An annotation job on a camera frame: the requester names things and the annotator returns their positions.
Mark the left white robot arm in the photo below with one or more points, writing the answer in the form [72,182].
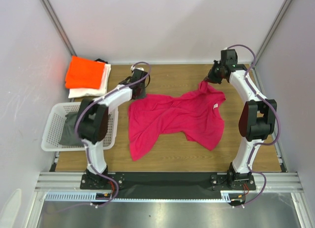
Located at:
[91,125]

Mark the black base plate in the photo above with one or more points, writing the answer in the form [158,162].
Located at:
[183,183]

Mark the orange folded t shirt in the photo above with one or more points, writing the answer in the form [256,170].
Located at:
[83,73]

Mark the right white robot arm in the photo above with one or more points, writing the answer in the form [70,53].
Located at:
[256,123]

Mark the white cable duct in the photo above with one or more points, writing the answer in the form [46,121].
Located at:
[102,197]

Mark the white plastic basket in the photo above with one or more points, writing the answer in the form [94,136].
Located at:
[55,123]

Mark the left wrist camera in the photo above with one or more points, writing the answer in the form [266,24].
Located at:
[134,67]

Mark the white folded t shirt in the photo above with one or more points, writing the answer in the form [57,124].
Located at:
[85,92]

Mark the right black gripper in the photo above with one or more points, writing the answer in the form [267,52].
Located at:
[211,77]

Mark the pink t shirt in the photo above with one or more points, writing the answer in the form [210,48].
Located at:
[195,113]

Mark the black folded t shirt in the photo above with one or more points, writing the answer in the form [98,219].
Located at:
[101,61]

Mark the grey t shirt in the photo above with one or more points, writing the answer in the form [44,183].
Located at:
[68,137]

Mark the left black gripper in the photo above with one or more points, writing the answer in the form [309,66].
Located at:
[143,95]

